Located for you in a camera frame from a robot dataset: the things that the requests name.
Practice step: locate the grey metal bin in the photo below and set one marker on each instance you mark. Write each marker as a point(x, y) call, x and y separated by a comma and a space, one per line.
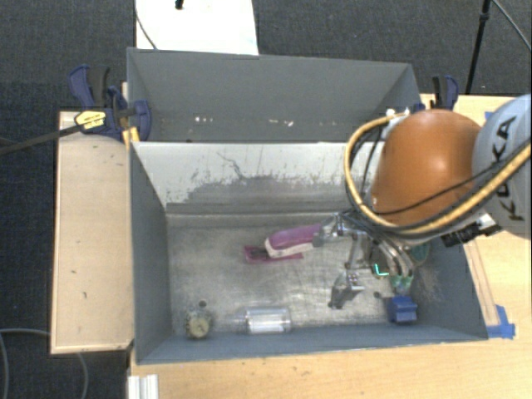
point(257, 98)

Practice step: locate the pale wood flat board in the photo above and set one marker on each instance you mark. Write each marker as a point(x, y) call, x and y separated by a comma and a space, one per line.
point(91, 239)

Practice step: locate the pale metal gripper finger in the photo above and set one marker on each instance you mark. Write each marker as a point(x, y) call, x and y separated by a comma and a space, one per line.
point(330, 233)
point(347, 291)

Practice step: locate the blue small box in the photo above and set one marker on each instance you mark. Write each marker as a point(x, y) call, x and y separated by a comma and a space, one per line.
point(401, 310)

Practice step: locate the yellowish round metal object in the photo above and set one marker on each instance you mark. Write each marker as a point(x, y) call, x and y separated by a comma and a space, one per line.
point(198, 326)

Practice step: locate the clear plastic bottle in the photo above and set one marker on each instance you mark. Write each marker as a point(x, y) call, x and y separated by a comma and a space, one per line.
point(268, 321)

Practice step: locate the purple and white stapler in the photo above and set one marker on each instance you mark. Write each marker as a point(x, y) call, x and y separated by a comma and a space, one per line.
point(287, 243)

